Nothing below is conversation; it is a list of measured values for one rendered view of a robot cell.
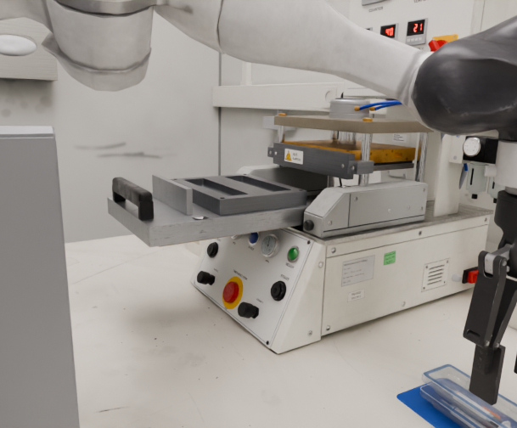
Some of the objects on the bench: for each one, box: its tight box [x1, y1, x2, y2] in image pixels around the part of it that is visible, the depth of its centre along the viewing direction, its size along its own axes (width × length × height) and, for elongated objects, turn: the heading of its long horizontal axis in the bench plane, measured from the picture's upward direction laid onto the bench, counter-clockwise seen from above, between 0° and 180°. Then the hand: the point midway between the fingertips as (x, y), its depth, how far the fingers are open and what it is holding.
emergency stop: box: [223, 281, 239, 303], centre depth 84 cm, size 2×4×4 cm, turn 27°
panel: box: [192, 228, 314, 348], centre depth 84 cm, size 2×30×19 cm, turn 27°
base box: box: [190, 215, 490, 354], centre depth 95 cm, size 54×38×17 cm
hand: (508, 366), depth 52 cm, fingers open, 8 cm apart
